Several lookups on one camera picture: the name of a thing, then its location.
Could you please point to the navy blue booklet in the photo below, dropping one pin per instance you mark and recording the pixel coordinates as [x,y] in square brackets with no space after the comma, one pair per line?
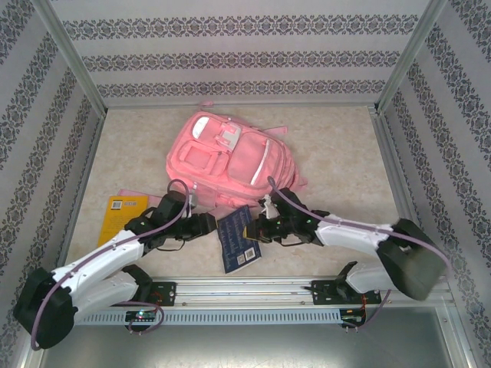
[238,245]

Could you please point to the yellow book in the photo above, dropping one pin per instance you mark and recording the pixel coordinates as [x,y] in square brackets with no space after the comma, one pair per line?
[119,218]

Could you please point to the pink backpack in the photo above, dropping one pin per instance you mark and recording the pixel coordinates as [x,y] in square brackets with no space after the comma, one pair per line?
[238,153]

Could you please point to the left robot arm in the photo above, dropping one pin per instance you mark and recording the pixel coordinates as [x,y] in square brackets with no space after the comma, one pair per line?
[99,253]

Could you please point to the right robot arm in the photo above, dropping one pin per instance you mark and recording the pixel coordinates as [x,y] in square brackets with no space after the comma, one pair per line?
[353,234]

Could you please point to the grey metal panel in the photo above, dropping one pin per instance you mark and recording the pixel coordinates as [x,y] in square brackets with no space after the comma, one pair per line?
[245,349]

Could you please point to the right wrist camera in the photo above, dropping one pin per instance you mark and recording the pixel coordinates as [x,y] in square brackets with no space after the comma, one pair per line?
[268,207]

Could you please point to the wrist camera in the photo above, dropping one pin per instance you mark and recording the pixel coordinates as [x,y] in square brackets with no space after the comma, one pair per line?
[268,207]
[193,200]

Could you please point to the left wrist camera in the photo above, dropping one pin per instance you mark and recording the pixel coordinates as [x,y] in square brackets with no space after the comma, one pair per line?
[193,200]

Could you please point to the aluminium mounting rail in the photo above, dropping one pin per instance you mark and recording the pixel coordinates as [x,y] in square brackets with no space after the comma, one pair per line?
[238,291]

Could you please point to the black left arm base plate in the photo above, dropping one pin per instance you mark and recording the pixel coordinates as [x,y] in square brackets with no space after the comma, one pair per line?
[167,293]

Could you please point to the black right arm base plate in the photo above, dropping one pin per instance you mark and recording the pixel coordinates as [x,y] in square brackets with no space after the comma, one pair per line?
[322,293]

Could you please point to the aluminium side rail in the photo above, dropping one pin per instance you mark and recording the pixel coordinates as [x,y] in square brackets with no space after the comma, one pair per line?
[81,191]
[395,172]

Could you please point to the aluminium frame post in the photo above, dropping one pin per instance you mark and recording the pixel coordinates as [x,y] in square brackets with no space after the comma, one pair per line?
[65,46]
[414,50]

